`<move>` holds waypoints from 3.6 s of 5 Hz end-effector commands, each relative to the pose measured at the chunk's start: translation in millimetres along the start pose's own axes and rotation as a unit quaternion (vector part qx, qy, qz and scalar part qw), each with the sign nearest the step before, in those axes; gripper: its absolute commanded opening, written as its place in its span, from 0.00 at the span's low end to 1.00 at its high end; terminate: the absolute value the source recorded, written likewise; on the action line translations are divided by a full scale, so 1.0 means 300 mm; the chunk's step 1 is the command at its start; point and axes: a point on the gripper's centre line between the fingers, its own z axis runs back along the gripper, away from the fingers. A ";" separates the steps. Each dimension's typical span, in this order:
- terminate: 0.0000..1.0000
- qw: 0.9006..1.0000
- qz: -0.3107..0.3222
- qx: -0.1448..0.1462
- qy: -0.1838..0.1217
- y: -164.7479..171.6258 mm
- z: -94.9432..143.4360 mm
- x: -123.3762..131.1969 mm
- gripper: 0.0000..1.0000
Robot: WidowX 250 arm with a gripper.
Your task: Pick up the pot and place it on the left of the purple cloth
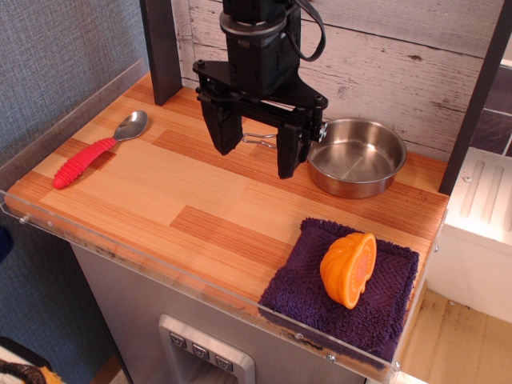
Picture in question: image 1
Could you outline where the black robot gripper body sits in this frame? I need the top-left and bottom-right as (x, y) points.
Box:
(193, 25), (328, 130)

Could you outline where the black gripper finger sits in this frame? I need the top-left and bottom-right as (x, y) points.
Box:
(198, 94), (242, 155)
(277, 123), (310, 179)

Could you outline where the stainless steel pot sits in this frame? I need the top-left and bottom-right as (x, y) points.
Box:
(241, 117), (408, 200)

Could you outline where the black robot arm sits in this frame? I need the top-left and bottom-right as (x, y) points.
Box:
(193, 1), (328, 179)

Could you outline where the purple cloth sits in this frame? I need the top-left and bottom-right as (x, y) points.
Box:
(259, 218), (419, 362)

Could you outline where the orange plastic pumpkin half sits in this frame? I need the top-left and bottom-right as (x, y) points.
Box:
(320, 233), (377, 310)

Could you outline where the clear acrylic table guard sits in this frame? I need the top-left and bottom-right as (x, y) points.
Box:
(1, 64), (448, 383)

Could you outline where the silver toy fridge cabinet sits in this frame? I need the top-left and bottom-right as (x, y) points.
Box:
(73, 246), (364, 383)

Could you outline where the white toy sink unit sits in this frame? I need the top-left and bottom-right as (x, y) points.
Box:
(424, 59), (512, 324)

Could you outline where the orange toy bottom left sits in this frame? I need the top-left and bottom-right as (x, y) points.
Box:
(1, 360), (62, 384)

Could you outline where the red handled metal spoon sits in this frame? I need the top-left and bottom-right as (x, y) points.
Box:
(53, 110), (149, 189)

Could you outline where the dark left shelf post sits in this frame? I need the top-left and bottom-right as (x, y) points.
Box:
(139, 0), (182, 106)

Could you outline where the dark shelf post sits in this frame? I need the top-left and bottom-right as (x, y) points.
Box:
(438, 0), (511, 195)
(139, 0), (182, 106)

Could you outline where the dark right shelf post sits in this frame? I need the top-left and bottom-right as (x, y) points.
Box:
(438, 0), (511, 195)

